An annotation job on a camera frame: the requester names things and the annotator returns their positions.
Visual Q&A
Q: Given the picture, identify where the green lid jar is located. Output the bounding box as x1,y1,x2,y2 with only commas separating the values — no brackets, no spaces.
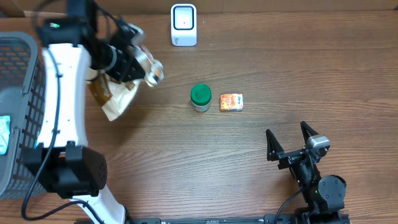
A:
190,83,212,113

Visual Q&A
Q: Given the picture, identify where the teal tissue pack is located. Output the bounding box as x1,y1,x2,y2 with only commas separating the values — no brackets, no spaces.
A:
0,115,11,155

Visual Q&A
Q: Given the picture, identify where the clear brown snack bag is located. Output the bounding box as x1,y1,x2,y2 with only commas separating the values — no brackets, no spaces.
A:
86,45,164,121

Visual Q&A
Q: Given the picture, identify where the grey plastic basket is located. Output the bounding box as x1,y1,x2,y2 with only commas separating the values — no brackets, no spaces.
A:
1,32,45,199

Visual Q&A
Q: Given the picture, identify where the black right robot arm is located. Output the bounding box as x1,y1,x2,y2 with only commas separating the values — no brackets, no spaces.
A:
266,121,349,223

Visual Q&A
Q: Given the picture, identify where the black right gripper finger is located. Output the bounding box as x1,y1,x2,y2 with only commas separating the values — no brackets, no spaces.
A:
266,129,284,161
300,121,318,144

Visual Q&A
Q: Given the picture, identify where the orange tissue pack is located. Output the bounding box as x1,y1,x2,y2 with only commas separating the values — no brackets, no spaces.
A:
220,93,244,111

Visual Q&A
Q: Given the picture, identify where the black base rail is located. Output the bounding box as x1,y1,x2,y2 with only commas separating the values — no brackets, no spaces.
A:
74,213,351,224

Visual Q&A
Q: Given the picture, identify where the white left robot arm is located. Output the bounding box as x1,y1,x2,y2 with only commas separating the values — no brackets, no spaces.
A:
21,1,164,223

